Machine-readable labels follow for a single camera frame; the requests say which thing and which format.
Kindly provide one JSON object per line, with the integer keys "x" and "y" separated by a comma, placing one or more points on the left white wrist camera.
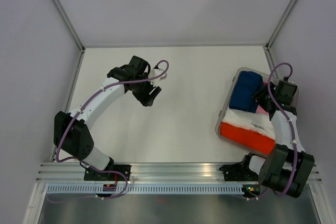
{"x": 157, "y": 75}

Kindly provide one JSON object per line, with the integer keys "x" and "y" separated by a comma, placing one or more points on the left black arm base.
{"x": 120, "y": 173}

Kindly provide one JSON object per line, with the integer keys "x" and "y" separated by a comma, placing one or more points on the blue t-shirt with print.
{"x": 247, "y": 85}

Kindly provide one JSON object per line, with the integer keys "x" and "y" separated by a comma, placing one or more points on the aluminium front rail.
{"x": 139, "y": 173}

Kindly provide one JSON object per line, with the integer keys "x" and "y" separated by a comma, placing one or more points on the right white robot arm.
{"x": 287, "y": 168}

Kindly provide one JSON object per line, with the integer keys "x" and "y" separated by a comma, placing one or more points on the white slotted cable duct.
{"x": 157, "y": 189}

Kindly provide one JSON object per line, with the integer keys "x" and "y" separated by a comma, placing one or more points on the left aluminium frame post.
{"x": 66, "y": 21}

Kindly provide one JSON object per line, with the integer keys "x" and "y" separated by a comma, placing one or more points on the aluminium frame post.
{"x": 66, "y": 21}
{"x": 281, "y": 22}

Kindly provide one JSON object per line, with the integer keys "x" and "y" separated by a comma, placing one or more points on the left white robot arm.
{"x": 72, "y": 129}

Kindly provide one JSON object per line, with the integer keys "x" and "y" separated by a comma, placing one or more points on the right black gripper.
{"x": 260, "y": 96}

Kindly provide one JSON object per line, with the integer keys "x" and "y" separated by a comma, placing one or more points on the orange folded t-shirt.
{"x": 248, "y": 138}

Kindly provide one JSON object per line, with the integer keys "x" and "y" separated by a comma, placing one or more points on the right aluminium frame post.
{"x": 281, "y": 22}

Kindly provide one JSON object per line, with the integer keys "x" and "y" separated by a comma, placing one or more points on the light pink folded t-shirt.
{"x": 261, "y": 110}

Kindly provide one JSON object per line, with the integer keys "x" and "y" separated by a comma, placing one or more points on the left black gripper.
{"x": 146, "y": 99}

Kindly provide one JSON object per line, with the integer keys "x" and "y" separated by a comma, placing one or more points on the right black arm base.
{"x": 238, "y": 172}

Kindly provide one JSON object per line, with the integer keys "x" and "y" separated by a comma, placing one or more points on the white folded t-shirt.
{"x": 257, "y": 122}

